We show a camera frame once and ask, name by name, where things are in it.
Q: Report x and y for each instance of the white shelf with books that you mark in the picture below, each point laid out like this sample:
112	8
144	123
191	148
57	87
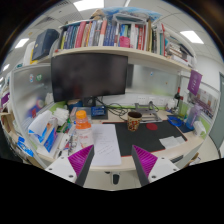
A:
100	50

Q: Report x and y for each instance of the purple translucent water bottle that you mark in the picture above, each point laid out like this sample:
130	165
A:
192	116

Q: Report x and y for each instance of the grey door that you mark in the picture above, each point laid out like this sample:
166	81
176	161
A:
217	113

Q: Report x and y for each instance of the frosted glass partition panel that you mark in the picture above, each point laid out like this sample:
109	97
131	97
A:
153	80

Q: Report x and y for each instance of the black computer monitor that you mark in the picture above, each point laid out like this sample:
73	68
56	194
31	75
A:
86	76

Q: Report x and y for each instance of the orange-capped drink bottle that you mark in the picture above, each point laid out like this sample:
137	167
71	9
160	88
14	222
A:
84	131

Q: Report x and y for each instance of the white crumpled tissue pile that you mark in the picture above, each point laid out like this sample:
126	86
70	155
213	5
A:
61	116

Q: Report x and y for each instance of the ceiling lights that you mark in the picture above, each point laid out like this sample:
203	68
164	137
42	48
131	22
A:
88	4

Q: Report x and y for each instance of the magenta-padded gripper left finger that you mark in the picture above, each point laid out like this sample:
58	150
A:
61	166

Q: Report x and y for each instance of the small blue box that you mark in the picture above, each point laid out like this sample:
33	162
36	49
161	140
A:
99	111

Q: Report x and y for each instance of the grey metal laptop stand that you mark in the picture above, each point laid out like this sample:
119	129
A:
148	115

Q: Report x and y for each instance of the floral patterned cup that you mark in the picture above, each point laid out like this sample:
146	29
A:
134	121

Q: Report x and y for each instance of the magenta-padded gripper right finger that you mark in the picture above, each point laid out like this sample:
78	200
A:
160	166

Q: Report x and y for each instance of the flat round red coaster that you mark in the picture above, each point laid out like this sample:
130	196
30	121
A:
152	126

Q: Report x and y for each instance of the purple hanging banner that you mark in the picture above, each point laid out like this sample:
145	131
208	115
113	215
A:
194	82

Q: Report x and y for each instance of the colourful photo poster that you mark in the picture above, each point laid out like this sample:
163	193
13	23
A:
201	101

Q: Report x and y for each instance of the white printed paper sheet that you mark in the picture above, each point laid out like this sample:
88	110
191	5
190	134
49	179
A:
106	146

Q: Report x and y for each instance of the blue-white tissue pack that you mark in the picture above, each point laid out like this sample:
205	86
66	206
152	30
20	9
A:
43	130

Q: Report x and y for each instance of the black desk mat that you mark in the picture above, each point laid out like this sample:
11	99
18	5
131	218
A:
140	138

